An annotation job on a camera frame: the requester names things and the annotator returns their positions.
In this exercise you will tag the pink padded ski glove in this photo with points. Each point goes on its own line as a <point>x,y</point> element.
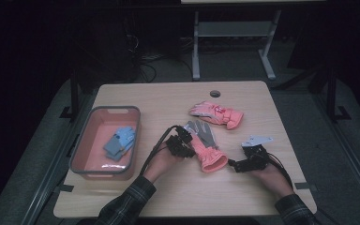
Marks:
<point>215,114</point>

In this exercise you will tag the pink and grey work glove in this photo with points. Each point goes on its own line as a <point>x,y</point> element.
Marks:
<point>211,156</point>

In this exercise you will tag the grey metal stand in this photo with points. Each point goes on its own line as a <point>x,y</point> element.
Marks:
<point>234,29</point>

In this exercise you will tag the metal frame rail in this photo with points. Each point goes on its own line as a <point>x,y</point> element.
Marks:
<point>350,156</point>
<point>53,168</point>

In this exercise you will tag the dark tape strip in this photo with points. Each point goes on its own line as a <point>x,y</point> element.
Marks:
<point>65,188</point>
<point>306,186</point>

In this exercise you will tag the blue and grey knit glove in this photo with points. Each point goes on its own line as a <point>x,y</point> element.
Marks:
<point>125,135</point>
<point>122,154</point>

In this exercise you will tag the round grey table grommet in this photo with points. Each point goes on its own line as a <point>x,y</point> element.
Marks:
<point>215,93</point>

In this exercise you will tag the person's left hand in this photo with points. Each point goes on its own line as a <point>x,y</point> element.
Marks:
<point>161,164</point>

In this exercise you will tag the pink plastic bin grey rim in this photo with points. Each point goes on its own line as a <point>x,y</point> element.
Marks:
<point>97,146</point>

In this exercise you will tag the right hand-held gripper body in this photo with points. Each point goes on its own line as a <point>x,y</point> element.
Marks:
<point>258,157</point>

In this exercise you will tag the black upright post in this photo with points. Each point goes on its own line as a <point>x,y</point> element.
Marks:
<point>74,93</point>
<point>332,93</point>

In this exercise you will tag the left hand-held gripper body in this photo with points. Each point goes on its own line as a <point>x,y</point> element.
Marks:
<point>178,145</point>

